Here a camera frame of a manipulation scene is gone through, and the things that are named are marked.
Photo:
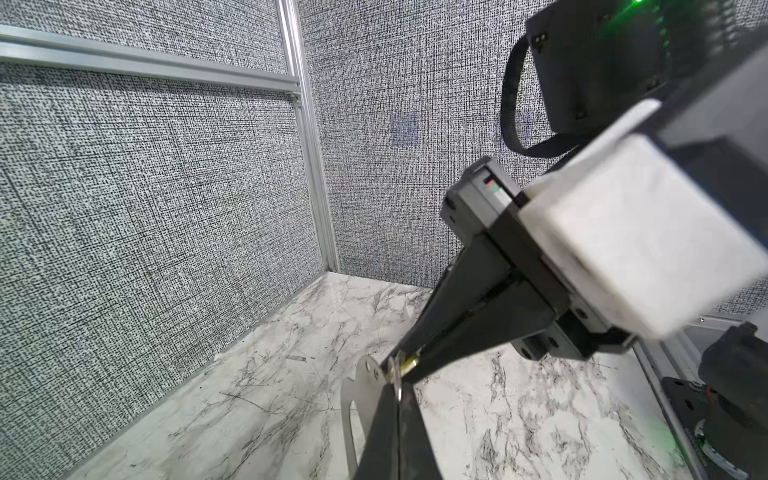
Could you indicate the aluminium corner post right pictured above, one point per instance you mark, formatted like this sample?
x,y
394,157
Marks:
x,y
304,106

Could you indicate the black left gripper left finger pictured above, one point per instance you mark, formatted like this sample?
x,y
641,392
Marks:
x,y
380,458

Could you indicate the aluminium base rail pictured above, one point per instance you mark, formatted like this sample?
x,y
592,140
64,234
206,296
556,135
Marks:
x,y
710,380

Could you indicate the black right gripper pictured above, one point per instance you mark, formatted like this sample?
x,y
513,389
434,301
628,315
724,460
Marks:
x,y
499,289

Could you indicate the aluminium horizontal back bar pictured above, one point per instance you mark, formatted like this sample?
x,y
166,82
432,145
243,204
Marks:
x,y
33,47

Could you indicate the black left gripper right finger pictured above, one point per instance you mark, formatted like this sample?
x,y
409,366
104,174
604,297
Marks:
x,y
416,459

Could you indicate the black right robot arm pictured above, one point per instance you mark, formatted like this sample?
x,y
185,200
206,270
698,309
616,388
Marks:
x,y
581,65

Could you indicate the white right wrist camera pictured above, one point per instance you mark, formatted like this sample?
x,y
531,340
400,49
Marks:
x,y
635,237

